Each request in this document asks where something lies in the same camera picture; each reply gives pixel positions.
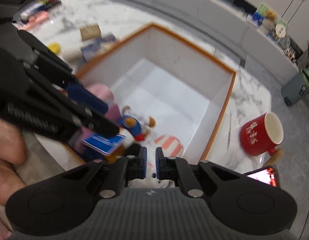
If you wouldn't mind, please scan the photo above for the pink backpack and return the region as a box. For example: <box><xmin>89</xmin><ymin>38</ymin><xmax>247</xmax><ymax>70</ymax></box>
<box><xmin>69</xmin><ymin>83</ymin><xmax>116</xmax><ymax>155</ymax></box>

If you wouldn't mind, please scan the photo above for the teddy bear blue outfit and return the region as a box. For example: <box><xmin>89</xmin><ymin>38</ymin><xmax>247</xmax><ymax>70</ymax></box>
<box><xmin>105</xmin><ymin>104</ymin><xmax>156</xmax><ymax>163</ymax></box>

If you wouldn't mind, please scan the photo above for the white long box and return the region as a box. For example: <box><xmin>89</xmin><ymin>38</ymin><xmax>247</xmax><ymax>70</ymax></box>
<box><xmin>61</xmin><ymin>47</ymin><xmax>83</xmax><ymax>62</ymax></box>

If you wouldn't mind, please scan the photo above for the brown cardboard box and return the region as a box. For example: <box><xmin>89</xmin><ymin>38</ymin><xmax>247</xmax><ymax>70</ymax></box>
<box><xmin>80</xmin><ymin>23</ymin><xmax>102</xmax><ymax>41</ymax></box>

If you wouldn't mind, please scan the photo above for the person left hand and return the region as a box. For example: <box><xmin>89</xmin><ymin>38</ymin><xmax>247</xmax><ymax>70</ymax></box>
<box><xmin>0</xmin><ymin>119</ymin><xmax>26</xmax><ymax>206</ymax></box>

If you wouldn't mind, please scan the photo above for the blue ocean park tag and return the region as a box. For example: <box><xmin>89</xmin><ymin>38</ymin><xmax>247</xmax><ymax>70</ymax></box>
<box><xmin>83</xmin><ymin>133</ymin><xmax>126</xmax><ymax>155</ymax></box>

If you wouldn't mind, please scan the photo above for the yellow minion toy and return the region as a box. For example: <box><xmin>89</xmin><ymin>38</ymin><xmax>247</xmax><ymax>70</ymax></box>
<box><xmin>47</xmin><ymin>42</ymin><xmax>61</xmax><ymax>55</ymax></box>

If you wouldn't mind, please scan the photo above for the orange storage box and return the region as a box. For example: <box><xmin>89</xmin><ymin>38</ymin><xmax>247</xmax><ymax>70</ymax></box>
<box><xmin>76</xmin><ymin>23</ymin><xmax>236</xmax><ymax>164</ymax></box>

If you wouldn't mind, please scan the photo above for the red mug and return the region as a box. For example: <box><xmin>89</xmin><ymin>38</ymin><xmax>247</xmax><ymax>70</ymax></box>
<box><xmin>240</xmin><ymin>112</ymin><xmax>284</xmax><ymax>156</ymax></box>

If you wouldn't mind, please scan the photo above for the smartphone lit screen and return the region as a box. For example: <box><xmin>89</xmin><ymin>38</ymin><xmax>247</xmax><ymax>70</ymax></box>
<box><xmin>244</xmin><ymin>166</ymin><xmax>280</xmax><ymax>187</ymax></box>

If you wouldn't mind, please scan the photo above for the grey plant pot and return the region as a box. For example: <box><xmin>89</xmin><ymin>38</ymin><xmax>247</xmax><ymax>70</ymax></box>
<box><xmin>281</xmin><ymin>72</ymin><xmax>309</xmax><ymax>107</ymax></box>

